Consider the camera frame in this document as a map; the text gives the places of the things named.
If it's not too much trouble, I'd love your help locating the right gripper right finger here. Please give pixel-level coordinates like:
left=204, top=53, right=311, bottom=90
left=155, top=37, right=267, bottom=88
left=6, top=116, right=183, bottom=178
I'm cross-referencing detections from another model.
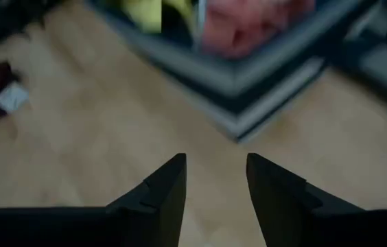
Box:
left=246, top=152, right=366, bottom=247

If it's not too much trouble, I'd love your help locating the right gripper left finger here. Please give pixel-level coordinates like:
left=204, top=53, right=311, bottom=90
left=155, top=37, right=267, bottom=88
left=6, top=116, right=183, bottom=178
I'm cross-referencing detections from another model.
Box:
left=105, top=152, right=188, bottom=247

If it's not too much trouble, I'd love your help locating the coral pink garment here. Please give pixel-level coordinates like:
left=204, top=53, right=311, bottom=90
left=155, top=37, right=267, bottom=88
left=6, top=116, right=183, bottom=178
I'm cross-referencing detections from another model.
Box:
left=198, top=0, right=318, bottom=60

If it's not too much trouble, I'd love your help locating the yellow garment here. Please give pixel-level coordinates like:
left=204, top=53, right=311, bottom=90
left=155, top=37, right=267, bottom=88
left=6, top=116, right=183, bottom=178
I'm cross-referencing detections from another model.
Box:
left=110, top=0, right=194, bottom=35

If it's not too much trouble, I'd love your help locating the navy white striped fabric bin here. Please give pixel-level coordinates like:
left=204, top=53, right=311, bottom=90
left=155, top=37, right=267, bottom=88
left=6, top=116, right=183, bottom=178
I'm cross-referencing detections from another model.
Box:
left=85, top=0, right=373, bottom=144

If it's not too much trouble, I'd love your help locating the white paper tag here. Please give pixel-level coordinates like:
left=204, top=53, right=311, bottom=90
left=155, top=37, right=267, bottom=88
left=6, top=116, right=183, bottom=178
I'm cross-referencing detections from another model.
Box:
left=0, top=81, right=30, bottom=115

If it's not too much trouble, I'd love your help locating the black table frame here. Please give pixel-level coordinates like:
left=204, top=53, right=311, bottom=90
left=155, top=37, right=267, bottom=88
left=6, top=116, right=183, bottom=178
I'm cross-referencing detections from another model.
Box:
left=323, top=0, right=387, bottom=119

